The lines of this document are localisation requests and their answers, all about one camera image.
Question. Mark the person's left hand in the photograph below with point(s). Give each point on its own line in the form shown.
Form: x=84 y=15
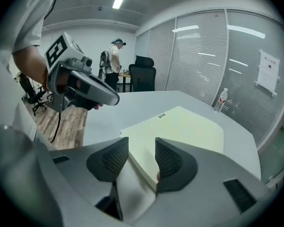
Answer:
x=62 y=81

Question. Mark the wooden desk with black legs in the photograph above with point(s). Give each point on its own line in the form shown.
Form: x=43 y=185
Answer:
x=124 y=74

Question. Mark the black swivel office chair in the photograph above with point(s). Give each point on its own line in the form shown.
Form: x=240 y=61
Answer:
x=33 y=93

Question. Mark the clear plastic water bottle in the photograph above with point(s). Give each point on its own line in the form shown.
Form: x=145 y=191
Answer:
x=221 y=100

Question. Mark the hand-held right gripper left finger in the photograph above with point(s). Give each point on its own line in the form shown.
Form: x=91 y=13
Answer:
x=109 y=161

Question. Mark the black high-back office chair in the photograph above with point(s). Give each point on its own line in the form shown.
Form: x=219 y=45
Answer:
x=142 y=77

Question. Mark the person's left forearm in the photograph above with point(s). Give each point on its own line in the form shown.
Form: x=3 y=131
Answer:
x=29 y=63

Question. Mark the white paper notice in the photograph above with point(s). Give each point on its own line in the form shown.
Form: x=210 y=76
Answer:
x=268 y=71

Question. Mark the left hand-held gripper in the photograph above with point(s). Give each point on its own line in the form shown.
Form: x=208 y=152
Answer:
x=56 y=49

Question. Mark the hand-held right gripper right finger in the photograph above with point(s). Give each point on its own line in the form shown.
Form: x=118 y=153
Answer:
x=180 y=167

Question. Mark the person's white shirt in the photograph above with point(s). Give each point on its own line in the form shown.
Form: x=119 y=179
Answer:
x=21 y=15

